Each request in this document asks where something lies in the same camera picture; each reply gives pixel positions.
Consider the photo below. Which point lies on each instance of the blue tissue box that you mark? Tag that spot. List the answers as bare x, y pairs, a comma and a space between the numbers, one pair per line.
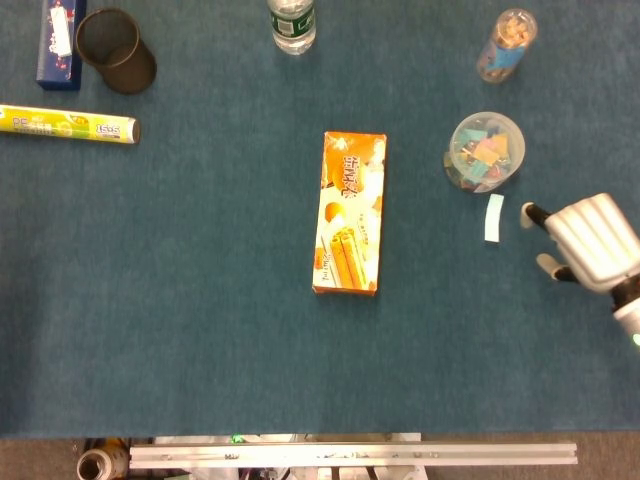
60, 55

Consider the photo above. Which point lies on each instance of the orange snack box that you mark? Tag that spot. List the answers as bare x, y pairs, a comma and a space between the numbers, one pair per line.
350, 210

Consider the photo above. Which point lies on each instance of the clear tube of wooden pegs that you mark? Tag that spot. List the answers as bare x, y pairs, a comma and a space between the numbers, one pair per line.
506, 47

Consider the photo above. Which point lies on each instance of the blue felt table cover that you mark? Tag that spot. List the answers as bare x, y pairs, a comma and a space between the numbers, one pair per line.
200, 300

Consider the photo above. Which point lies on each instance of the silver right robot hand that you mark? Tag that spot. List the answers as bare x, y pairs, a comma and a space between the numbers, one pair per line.
595, 240

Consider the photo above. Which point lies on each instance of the yellow-green cling film box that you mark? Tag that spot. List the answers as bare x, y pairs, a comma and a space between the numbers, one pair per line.
65, 124

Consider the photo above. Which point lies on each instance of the small light blue card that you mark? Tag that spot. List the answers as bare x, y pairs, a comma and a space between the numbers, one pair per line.
494, 220

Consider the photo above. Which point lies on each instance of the water bottle with green label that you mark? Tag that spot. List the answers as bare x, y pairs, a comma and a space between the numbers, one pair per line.
292, 25

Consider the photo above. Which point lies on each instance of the black mesh pen holder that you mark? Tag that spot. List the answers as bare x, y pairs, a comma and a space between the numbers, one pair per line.
122, 62

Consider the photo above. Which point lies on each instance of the aluminium profile rail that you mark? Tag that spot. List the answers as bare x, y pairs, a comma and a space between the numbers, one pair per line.
350, 455

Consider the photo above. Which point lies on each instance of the clear tub of binder clips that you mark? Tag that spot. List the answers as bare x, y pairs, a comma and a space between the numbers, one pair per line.
485, 152

